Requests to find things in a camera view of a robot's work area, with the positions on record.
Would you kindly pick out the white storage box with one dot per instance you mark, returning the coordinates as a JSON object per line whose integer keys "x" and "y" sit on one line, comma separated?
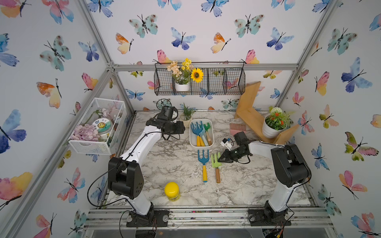
{"x": 207, "y": 133}

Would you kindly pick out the blue hand rake yellow handle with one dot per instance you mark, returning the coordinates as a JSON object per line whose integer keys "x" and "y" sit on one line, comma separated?
{"x": 204, "y": 160}

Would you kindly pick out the small potted green plant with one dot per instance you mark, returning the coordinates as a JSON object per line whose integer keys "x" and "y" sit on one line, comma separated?
{"x": 187, "y": 114}

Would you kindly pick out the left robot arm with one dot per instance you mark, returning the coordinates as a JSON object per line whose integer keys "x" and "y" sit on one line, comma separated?
{"x": 124, "y": 173}

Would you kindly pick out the round green tin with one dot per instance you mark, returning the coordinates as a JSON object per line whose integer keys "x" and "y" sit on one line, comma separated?
{"x": 102, "y": 125}

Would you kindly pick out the black wire wall basket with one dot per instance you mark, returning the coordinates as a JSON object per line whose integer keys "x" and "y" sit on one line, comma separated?
{"x": 220, "y": 79}

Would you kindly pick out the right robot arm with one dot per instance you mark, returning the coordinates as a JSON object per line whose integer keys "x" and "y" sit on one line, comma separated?
{"x": 290, "y": 169}

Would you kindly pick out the pink purple flower bunch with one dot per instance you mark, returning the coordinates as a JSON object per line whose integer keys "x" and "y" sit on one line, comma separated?
{"x": 85, "y": 133}

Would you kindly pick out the pink brush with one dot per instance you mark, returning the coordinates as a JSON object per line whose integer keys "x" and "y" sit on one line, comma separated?
{"x": 237, "y": 128}

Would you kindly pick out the white wire wall basket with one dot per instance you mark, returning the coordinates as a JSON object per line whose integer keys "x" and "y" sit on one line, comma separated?
{"x": 115, "y": 111}

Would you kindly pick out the white pot with flowers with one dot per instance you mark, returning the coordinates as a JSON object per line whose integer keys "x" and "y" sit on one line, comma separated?
{"x": 185, "y": 73}

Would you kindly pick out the white pot red flowers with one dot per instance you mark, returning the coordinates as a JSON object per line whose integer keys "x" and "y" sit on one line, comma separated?
{"x": 275, "y": 122}

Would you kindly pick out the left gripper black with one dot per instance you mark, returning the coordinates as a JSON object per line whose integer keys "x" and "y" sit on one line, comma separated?
{"x": 180, "y": 129}

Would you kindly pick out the wooden zigzag shelf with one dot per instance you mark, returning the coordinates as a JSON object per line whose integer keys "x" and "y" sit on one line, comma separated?
{"x": 256, "y": 121}

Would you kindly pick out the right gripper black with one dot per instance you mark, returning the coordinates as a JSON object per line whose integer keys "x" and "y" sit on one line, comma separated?
{"x": 226, "y": 156}

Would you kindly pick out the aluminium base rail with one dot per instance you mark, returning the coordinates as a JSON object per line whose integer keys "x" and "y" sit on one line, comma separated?
{"x": 207, "y": 218}

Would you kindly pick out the green hand rake wooden handle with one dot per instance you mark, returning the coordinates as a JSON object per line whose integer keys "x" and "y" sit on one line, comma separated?
{"x": 216, "y": 165}

